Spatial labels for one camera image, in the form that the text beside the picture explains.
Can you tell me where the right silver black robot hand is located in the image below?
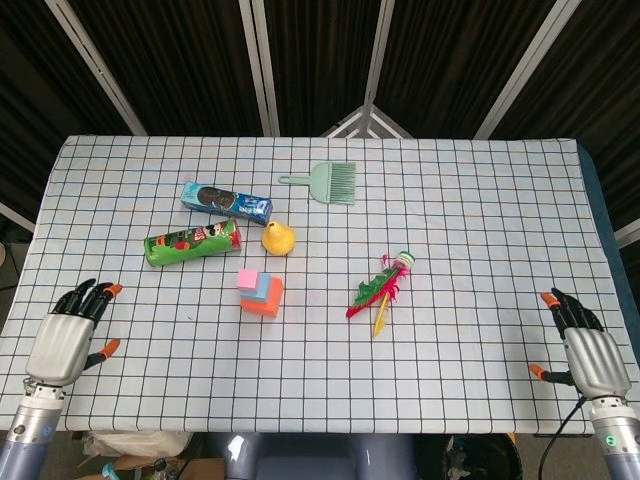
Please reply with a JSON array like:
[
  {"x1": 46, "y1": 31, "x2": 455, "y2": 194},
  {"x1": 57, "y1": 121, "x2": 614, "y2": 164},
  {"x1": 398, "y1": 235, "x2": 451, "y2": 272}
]
[{"x1": 528, "y1": 287, "x2": 632, "y2": 401}]

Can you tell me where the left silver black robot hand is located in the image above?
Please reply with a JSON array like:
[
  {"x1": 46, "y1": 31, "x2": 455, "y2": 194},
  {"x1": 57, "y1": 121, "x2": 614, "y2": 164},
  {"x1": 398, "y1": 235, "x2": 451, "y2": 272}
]
[{"x1": 24, "y1": 279, "x2": 124, "y2": 387}]

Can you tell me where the blue foam cube block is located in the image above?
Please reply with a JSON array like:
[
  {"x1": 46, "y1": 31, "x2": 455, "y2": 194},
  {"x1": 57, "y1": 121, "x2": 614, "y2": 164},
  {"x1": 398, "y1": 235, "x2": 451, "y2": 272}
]
[{"x1": 239, "y1": 271, "x2": 274, "y2": 305}]

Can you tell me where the large orange foam cube block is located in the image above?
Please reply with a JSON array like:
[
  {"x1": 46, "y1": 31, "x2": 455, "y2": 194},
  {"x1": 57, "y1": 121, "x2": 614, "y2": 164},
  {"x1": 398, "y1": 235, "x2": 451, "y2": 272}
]
[{"x1": 239, "y1": 274, "x2": 285, "y2": 319}]

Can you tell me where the white plastic bag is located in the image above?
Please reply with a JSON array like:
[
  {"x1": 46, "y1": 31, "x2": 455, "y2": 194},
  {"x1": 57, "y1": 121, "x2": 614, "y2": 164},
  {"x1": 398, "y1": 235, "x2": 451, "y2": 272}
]
[{"x1": 79, "y1": 432, "x2": 194, "y2": 459}]

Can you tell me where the black trash bin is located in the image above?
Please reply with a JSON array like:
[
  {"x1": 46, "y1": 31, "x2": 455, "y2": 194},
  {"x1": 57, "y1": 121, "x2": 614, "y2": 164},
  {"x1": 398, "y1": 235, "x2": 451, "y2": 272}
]
[{"x1": 442, "y1": 433, "x2": 524, "y2": 480}]

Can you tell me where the green potato chips can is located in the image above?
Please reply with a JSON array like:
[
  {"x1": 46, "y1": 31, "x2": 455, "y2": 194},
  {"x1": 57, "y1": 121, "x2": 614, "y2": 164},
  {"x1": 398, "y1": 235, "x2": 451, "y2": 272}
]
[{"x1": 143, "y1": 218, "x2": 245, "y2": 268}]

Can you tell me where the white black checkered tablecloth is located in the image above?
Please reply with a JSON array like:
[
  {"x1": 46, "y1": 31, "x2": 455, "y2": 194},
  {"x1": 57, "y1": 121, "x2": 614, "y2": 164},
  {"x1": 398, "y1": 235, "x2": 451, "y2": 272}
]
[{"x1": 0, "y1": 133, "x2": 640, "y2": 435}]

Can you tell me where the blue cookie box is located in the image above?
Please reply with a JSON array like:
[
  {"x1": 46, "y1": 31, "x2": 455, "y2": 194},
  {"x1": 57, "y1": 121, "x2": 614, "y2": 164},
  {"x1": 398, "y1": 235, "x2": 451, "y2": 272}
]
[{"x1": 179, "y1": 181, "x2": 274, "y2": 227}]

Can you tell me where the colourful feather shuttlecock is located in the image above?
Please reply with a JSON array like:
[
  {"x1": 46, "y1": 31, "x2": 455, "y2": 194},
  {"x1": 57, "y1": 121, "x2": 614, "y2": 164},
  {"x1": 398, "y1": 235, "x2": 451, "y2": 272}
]
[{"x1": 345, "y1": 251, "x2": 416, "y2": 340}]

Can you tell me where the yellow toy pear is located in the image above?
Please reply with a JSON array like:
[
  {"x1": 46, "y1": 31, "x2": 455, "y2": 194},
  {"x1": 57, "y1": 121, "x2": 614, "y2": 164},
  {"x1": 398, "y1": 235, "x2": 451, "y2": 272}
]
[{"x1": 261, "y1": 221, "x2": 297, "y2": 257}]

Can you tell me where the dark pleated screen panel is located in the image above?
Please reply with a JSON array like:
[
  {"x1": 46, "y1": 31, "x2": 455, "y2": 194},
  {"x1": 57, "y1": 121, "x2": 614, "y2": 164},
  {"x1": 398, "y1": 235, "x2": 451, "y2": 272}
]
[
  {"x1": 264, "y1": 0, "x2": 381, "y2": 136},
  {"x1": 377, "y1": 0, "x2": 559, "y2": 139},
  {"x1": 0, "y1": 0, "x2": 131, "y2": 241},
  {"x1": 67, "y1": 0, "x2": 264, "y2": 136},
  {"x1": 492, "y1": 0, "x2": 640, "y2": 236}
]

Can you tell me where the grey robot torso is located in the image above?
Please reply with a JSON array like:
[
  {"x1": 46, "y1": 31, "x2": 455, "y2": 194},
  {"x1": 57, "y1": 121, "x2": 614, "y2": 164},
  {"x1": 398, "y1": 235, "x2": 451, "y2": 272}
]
[{"x1": 204, "y1": 432, "x2": 416, "y2": 480}]

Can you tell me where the mint green plastic brush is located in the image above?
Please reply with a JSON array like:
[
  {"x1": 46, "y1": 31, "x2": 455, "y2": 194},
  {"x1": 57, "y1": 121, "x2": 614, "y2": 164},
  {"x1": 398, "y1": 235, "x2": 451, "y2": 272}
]
[{"x1": 278, "y1": 161, "x2": 358, "y2": 207}]

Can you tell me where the white triangular screen foot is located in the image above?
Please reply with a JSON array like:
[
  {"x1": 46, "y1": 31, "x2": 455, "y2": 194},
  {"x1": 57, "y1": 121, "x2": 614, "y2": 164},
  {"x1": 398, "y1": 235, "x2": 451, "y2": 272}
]
[{"x1": 319, "y1": 104, "x2": 414, "y2": 139}]

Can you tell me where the black right hand cable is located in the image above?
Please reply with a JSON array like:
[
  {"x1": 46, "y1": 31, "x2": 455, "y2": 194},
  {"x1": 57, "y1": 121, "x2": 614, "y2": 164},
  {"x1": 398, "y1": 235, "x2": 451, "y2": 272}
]
[{"x1": 542, "y1": 397, "x2": 589, "y2": 480}]

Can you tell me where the white screen bottom rail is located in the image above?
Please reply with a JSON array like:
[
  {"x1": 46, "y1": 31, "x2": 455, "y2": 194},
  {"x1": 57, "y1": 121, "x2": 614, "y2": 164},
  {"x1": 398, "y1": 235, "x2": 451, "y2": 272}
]
[
  {"x1": 614, "y1": 219, "x2": 640, "y2": 249},
  {"x1": 0, "y1": 202, "x2": 36, "y2": 234}
]

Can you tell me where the white screen frame post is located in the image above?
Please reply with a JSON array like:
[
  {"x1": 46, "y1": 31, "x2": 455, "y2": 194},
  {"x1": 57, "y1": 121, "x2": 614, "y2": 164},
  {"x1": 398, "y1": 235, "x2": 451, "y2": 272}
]
[
  {"x1": 363, "y1": 0, "x2": 396, "y2": 109},
  {"x1": 44, "y1": 0, "x2": 147, "y2": 136},
  {"x1": 472, "y1": 0, "x2": 584, "y2": 139},
  {"x1": 237, "y1": 0, "x2": 281, "y2": 136}
]

